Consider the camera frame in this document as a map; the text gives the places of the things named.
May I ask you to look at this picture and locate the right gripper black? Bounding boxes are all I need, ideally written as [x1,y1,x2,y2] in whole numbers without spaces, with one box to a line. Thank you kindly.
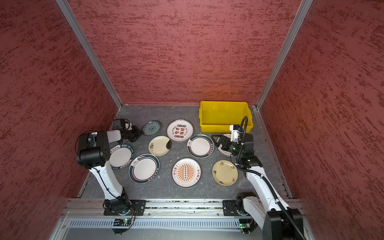
[210,135,243,157]

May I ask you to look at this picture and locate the blue floral plate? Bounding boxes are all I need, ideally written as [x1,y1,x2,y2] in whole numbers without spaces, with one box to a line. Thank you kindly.
[142,121,162,137]

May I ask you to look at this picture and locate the wide green rim lettered plate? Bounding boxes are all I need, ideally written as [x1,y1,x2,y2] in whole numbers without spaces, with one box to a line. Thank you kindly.
[109,144,136,171]

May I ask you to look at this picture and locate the cream plate green patch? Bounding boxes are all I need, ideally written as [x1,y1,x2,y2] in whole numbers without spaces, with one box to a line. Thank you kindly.
[149,136,172,157]

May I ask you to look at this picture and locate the green red rim plate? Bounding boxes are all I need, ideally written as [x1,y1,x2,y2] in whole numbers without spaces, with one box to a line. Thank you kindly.
[129,154,160,184]

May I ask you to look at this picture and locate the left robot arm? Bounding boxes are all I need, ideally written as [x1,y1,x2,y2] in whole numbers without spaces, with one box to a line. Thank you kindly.
[75,119,143,216]

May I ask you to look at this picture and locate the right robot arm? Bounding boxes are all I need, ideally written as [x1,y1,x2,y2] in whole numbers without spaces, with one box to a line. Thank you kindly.
[212,134,306,240]

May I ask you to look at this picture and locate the yellow plastic bin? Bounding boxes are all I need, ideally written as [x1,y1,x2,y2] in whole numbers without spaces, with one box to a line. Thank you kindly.
[199,101,254,133]

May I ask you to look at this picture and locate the white plate flower outline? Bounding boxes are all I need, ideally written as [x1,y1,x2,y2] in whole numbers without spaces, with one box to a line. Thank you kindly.
[217,134,240,157]

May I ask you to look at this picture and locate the green rim plate centre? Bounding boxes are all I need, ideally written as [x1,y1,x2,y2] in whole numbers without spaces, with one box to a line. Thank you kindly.
[187,134,215,159]

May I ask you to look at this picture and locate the cream plate small flowers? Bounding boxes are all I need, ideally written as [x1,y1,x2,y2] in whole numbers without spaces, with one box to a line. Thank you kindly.
[212,160,239,186]

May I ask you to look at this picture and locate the white plate red characters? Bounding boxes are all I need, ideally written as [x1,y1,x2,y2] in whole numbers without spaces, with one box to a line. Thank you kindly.
[166,120,194,143]

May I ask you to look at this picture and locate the orange sunburst plate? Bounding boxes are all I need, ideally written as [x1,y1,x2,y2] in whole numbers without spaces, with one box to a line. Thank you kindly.
[172,158,202,189]

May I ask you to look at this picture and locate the right circuit board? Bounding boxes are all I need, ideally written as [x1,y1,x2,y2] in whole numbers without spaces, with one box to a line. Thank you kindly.
[238,219,255,235]

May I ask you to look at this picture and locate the circuit board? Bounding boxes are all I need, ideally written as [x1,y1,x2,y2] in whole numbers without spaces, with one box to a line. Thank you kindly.
[112,219,132,235]
[238,219,255,235]

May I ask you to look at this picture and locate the left circuit board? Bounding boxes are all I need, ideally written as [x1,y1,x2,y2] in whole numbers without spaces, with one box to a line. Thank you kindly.
[112,219,132,235]

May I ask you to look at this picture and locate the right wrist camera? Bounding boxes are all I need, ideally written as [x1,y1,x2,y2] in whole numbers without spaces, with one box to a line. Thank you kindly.
[230,125,242,144]

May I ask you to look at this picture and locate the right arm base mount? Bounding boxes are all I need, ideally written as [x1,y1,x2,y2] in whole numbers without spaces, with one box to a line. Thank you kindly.
[222,200,249,217]

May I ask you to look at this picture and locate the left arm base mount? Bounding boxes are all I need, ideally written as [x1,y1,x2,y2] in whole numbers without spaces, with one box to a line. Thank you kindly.
[103,200,147,217]

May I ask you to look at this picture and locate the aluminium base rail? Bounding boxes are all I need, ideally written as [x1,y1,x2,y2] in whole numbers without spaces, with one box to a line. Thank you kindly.
[49,197,316,240]

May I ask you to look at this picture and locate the black corrugated cable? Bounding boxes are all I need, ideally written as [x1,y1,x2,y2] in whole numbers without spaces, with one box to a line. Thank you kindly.
[235,116,307,240]

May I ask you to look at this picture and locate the aluminium corner post right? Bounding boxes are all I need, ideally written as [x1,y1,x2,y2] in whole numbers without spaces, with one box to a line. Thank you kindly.
[256,0,313,111]

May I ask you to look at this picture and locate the aluminium corner post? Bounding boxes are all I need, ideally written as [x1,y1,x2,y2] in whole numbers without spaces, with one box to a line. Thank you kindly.
[56,0,124,110]
[256,0,313,111]

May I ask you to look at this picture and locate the aluminium corner post left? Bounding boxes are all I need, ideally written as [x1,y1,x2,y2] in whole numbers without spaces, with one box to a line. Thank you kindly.
[56,0,124,110]

